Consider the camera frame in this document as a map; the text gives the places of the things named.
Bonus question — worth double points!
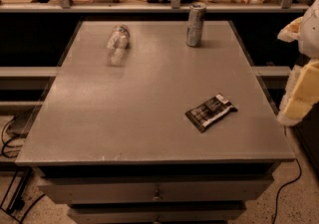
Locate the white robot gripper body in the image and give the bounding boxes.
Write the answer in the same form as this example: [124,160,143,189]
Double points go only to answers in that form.
[298,0,319,59]

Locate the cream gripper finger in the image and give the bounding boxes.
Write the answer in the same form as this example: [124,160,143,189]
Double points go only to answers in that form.
[277,17,303,43]
[277,60,319,126]

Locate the black rxbar chocolate wrapper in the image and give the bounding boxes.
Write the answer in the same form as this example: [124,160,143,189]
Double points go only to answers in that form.
[185,94,237,133]

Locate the clear plastic water bottle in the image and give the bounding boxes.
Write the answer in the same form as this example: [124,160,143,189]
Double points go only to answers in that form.
[104,24,131,66]

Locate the silver energy drink can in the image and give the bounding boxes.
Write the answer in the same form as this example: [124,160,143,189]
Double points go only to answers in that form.
[186,2,206,47]

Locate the round metal drawer knob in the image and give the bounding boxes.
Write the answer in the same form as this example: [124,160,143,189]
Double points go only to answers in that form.
[152,189,162,201]

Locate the grey cabinet with drawers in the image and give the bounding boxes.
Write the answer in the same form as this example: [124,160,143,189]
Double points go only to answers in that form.
[17,21,294,224]

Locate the black cable on floor right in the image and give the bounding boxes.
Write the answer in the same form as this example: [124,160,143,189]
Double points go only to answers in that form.
[270,157,303,224]

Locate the black cables on floor left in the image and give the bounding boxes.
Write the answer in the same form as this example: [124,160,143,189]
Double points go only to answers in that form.
[0,108,46,224]

